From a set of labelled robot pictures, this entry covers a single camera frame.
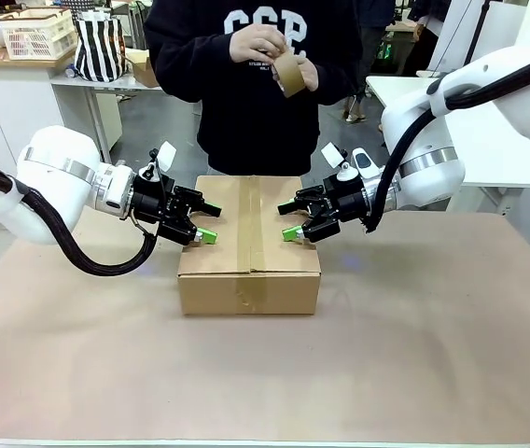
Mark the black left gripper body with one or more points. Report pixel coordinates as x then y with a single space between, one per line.
162 205

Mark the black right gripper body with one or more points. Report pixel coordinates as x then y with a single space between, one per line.
339 203

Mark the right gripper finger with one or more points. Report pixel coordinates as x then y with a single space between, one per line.
302 200
293 234

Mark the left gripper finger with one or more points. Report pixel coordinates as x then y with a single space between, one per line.
206 236
206 207

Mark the brown cardboard shipping box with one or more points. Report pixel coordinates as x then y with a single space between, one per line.
209 289

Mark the brown packing tape roll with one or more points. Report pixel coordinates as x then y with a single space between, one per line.
290 74

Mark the person's right forearm black sleeve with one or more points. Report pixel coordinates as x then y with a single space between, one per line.
190 70

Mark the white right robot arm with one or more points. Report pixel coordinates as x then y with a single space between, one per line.
428 135

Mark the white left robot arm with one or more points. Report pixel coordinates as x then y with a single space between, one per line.
55 158

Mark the person's left forearm black sleeve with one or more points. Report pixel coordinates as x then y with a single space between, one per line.
339 84

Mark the small open cardboard box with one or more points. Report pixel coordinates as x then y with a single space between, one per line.
146 74

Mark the person's left hand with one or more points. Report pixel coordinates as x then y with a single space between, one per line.
309 74

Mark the person's right hand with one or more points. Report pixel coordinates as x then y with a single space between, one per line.
253 44

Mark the brown tape strip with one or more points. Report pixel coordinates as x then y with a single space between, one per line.
251 224

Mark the person's black CGP sweatshirt torso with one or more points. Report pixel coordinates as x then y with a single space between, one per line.
255 130

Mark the white background desk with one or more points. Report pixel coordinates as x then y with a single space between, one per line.
106 80

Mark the background person dark clothes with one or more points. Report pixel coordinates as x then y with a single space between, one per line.
421 56
372 46

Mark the black white striped bag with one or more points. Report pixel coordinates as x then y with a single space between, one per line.
99 51

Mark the wooden counter top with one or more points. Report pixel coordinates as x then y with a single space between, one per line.
22 64

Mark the white plastic lattice crate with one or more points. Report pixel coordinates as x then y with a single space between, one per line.
36 42

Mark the black stand pole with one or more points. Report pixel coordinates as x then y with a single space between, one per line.
478 28

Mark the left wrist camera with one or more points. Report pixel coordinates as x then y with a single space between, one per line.
167 156

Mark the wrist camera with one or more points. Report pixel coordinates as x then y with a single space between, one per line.
331 154
167 156

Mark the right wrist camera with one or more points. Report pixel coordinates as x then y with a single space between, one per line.
331 154

